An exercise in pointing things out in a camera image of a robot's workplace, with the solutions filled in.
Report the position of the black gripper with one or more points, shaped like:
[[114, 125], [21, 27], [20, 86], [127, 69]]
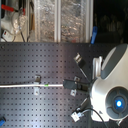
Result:
[[69, 84]]

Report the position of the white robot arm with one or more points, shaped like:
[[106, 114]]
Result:
[[108, 90]]

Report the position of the metal clip upper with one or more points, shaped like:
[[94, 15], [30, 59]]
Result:
[[79, 60]]

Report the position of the black perforated board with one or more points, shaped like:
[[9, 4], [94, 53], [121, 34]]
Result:
[[52, 108]]

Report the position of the clear plastic bin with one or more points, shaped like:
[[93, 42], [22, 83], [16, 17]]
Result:
[[61, 21]]

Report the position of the blue object bottom left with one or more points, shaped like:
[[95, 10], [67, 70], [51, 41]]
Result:
[[2, 120]]

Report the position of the red tool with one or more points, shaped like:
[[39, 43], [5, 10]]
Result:
[[8, 8]]

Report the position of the metal cable clip right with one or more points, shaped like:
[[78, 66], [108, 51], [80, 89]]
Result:
[[73, 91]]

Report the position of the metal cable clip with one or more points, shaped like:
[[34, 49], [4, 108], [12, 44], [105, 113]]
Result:
[[36, 84], [73, 91]]

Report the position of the white connector with wires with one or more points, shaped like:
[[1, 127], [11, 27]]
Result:
[[77, 115]]

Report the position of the metal cable clip left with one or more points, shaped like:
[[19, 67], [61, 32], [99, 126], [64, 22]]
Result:
[[36, 84]]

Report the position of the blue handle tool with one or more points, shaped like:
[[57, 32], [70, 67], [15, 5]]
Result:
[[94, 34]]

